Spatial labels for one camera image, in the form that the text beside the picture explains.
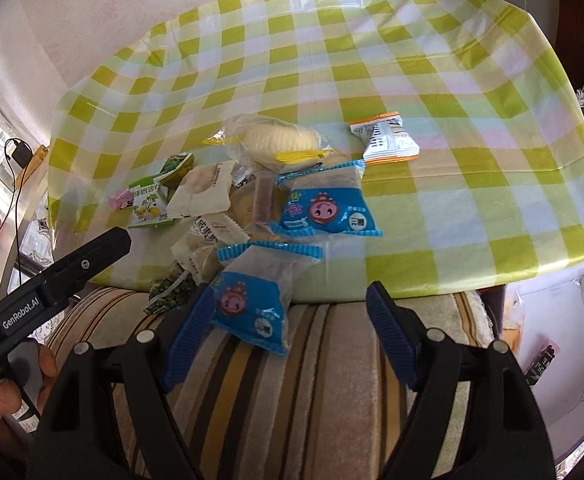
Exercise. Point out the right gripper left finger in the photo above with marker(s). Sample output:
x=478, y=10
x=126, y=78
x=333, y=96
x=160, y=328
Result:
x=78, y=436

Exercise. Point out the cream roll clear package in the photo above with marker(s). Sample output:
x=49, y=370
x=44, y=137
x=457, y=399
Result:
x=263, y=142

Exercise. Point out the orange white small packet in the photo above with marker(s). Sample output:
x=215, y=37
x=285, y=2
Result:
x=385, y=138

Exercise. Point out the white green ginkgo snack bag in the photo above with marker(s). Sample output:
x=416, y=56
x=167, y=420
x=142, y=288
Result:
x=149, y=206

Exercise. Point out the blue pig snack bag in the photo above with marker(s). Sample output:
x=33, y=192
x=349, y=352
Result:
x=254, y=289
x=325, y=201

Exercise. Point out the orange power strip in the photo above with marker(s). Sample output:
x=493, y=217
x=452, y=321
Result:
x=36, y=160

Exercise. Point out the black power adapter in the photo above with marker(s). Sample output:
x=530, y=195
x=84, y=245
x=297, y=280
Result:
x=22, y=153

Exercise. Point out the green garlic pea packet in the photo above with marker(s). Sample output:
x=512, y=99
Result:
x=173, y=291

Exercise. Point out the white pastry packet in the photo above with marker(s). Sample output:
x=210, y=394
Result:
x=202, y=201

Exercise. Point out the clear biscuit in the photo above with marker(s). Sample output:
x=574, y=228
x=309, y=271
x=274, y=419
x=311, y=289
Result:
x=253, y=206

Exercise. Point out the pink snack packet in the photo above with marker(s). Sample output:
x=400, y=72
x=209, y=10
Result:
x=121, y=200

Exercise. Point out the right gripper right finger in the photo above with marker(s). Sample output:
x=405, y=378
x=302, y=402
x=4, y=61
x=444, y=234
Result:
x=503, y=434

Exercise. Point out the person left hand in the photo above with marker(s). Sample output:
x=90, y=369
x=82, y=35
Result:
x=10, y=396

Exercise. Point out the green checkered tablecloth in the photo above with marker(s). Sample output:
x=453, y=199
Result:
x=496, y=194

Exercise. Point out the purple storage box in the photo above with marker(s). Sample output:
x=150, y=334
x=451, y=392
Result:
x=553, y=307

